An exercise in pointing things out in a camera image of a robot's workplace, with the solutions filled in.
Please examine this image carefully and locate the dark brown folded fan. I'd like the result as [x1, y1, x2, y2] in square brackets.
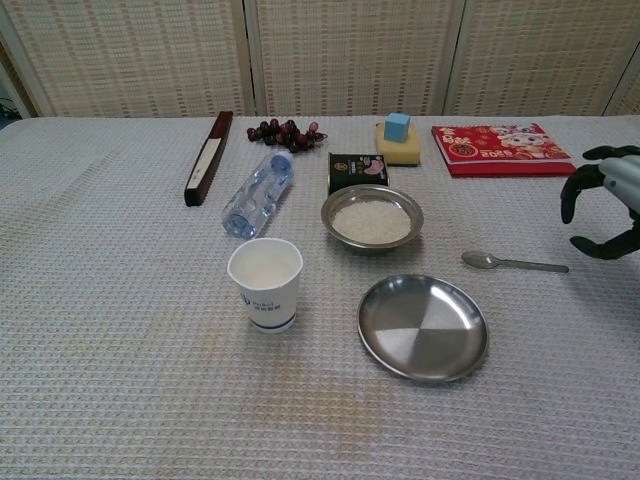
[183, 110, 234, 208]

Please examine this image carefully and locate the beige woven screen panel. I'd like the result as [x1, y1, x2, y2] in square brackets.
[0, 0, 250, 119]
[449, 0, 640, 117]
[244, 0, 469, 118]

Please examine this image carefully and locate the white powder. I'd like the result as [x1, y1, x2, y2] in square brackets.
[332, 202, 414, 239]

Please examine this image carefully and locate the white paper cup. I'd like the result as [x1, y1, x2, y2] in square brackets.
[227, 237, 304, 335]

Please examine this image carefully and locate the dark red grape bunch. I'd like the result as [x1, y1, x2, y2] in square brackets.
[246, 117, 329, 154]

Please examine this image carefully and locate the steel bowl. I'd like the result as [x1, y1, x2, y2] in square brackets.
[320, 183, 425, 257]

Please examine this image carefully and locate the metal spoon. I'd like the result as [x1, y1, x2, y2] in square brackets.
[461, 250, 570, 274]

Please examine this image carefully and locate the yellow sponge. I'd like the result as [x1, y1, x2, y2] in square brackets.
[375, 122, 423, 169]

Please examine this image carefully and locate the clear plastic water bottle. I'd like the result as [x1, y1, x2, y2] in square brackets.
[220, 151, 295, 239]

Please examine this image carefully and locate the steel plate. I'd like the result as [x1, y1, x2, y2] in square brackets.
[356, 273, 489, 385]

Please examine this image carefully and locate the black luncheon meat can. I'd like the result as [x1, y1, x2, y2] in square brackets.
[327, 152, 392, 197]

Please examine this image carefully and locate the blue cube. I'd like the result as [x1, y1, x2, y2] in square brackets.
[383, 112, 413, 142]

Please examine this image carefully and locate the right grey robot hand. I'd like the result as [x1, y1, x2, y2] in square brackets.
[559, 144, 640, 262]

